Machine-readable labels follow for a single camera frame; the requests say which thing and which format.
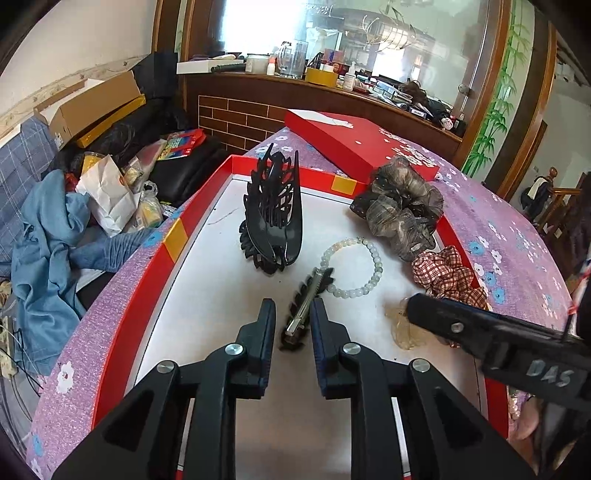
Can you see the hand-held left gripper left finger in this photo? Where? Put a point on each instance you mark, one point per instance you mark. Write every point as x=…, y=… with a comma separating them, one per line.
x=265, y=341

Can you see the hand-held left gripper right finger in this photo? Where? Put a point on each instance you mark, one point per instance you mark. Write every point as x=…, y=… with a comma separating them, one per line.
x=318, y=346

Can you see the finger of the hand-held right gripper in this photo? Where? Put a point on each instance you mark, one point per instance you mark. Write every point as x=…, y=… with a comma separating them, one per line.
x=443, y=318

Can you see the black barrette hair clip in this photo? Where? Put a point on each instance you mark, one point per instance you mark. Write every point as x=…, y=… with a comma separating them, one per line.
x=300, y=314

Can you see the beige sheer scrunchie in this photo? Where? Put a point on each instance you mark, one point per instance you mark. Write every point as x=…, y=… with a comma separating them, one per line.
x=401, y=332

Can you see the red gift box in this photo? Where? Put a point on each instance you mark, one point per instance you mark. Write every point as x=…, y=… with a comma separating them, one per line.
x=207, y=277

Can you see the red plaid scrunchie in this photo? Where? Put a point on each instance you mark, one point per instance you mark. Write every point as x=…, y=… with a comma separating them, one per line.
x=443, y=277

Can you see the person's patterned garment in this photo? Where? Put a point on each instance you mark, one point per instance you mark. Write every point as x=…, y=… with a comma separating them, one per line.
x=579, y=286

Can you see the purple floral tablecloth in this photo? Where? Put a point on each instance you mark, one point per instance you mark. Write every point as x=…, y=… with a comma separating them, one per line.
x=508, y=240

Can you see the brown organza scrunchie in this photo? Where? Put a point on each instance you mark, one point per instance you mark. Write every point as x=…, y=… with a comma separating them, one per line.
x=397, y=207

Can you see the black hair claw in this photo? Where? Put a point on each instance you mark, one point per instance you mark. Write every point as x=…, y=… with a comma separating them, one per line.
x=272, y=221

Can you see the hanging dark jacket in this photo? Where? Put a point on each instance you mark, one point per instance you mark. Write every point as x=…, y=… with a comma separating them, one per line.
x=535, y=196

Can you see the wooden staircase railing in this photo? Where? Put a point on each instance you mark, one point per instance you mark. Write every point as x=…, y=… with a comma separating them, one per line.
x=563, y=207

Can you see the black bag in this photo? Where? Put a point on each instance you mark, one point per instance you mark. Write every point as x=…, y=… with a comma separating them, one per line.
x=184, y=170

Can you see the red box lid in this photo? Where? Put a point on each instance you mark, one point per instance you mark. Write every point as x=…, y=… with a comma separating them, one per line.
x=351, y=143

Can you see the white paper bag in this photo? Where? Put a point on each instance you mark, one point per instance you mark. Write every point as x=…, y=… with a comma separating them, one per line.
x=108, y=194

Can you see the colourful snack packet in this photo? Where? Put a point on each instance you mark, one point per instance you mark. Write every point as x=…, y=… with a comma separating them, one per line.
x=178, y=143

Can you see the pile of dark bags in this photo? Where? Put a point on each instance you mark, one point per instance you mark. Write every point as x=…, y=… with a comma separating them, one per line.
x=425, y=100

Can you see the wooden counter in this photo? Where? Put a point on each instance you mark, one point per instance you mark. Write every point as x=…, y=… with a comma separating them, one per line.
x=231, y=115

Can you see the blue denim cloth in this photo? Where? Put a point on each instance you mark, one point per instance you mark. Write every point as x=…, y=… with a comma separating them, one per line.
x=46, y=258

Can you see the small white bottle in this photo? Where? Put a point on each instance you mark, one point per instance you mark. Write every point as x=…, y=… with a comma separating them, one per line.
x=349, y=78

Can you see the power strip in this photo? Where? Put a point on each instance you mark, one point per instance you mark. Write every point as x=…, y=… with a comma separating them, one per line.
x=5, y=341

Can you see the glass mirror panel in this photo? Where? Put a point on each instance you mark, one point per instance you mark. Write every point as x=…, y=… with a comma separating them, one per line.
x=438, y=55

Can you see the yellow tape roll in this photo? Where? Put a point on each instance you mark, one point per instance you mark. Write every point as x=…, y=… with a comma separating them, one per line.
x=321, y=76

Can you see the white jar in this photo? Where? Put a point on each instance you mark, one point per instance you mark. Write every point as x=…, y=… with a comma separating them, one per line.
x=257, y=64

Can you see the flat white box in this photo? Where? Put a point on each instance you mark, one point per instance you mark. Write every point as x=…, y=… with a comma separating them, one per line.
x=198, y=67

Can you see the glass pitcher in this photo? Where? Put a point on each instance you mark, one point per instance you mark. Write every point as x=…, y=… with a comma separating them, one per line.
x=295, y=60

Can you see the cardboard box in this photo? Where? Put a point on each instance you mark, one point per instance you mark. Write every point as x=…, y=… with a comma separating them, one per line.
x=92, y=106

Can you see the blue checked cloth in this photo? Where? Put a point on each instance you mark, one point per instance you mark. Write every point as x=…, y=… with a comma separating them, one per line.
x=18, y=157

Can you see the bamboo wall painting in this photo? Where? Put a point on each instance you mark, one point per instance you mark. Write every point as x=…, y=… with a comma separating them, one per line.
x=496, y=115

